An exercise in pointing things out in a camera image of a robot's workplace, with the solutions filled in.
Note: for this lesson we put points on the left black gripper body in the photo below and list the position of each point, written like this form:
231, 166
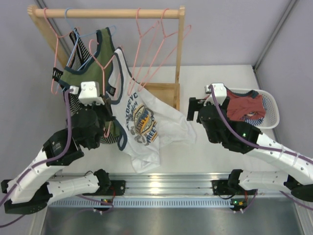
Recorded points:
107, 107

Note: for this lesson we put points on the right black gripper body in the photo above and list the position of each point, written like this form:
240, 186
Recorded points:
194, 105

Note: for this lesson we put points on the pink wire hanger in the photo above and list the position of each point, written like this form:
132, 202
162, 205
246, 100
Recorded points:
106, 129

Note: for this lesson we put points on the white graphic tank top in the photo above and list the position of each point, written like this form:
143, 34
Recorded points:
146, 124

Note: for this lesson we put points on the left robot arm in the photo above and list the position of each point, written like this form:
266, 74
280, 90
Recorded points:
33, 190

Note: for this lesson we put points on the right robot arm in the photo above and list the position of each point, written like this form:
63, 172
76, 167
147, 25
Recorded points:
294, 172

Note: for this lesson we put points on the green tank top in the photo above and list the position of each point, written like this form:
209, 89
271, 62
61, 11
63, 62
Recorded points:
92, 72

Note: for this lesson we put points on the red tank top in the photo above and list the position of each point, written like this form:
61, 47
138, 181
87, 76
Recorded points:
241, 104

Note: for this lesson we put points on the black white striped tank top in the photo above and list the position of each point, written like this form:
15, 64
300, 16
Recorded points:
78, 51

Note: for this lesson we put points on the pink hanger middle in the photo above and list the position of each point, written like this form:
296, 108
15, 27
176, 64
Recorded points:
137, 70

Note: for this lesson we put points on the pink hanger far left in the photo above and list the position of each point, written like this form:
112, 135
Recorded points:
54, 85

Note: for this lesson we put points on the blue striped garment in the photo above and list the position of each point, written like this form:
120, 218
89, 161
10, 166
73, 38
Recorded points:
256, 118

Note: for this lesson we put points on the white plastic laundry basket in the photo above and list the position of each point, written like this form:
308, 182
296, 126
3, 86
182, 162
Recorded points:
272, 115

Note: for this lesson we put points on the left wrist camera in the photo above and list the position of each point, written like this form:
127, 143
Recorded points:
88, 93

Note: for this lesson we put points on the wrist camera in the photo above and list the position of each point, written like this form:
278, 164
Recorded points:
220, 92
88, 93

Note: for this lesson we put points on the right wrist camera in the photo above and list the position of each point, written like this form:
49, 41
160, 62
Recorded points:
220, 92

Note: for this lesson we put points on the aluminium mounting rail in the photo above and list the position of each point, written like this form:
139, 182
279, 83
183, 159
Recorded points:
161, 191

